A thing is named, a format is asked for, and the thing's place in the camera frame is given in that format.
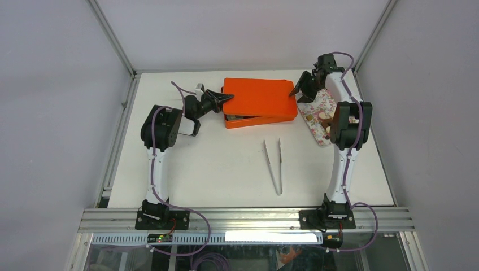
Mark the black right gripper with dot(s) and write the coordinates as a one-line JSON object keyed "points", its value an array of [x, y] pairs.
{"points": [[302, 83]]}

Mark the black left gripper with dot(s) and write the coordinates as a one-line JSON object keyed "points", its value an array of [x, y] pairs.
{"points": [[216, 102]]}

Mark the orange chocolate box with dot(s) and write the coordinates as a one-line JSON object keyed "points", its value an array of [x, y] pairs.
{"points": [[241, 120]]}

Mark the orange box lid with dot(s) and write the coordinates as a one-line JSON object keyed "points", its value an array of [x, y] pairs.
{"points": [[259, 98]]}

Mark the metal tongs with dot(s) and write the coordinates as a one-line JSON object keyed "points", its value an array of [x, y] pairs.
{"points": [[275, 174]]}

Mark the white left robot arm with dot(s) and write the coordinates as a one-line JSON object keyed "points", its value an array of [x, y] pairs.
{"points": [[159, 134]]}

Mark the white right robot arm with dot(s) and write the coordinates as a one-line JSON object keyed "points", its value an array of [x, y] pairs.
{"points": [[349, 129]]}

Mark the floral tray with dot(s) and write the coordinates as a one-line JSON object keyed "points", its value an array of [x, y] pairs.
{"points": [[317, 114]]}

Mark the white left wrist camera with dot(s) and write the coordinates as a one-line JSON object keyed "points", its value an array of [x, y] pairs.
{"points": [[199, 89]]}

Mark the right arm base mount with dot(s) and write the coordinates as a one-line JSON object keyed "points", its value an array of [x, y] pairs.
{"points": [[315, 219]]}

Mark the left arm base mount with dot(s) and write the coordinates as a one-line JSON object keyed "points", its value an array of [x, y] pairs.
{"points": [[177, 220]]}

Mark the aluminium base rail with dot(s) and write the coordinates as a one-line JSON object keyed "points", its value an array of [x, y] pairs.
{"points": [[122, 221]]}

